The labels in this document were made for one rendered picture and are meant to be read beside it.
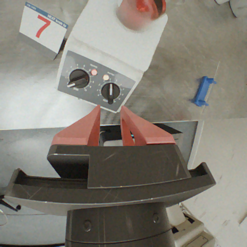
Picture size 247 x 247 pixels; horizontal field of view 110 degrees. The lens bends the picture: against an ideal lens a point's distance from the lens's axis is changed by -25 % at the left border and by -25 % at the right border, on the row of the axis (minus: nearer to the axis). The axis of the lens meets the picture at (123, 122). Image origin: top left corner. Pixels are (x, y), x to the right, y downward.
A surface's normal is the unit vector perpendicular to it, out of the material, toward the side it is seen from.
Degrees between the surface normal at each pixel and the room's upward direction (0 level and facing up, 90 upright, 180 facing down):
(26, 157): 0
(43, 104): 0
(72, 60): 30
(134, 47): 0
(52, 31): 40
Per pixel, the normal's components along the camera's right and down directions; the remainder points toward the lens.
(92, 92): 0.11, 0.68
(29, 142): 0.33, 0.26
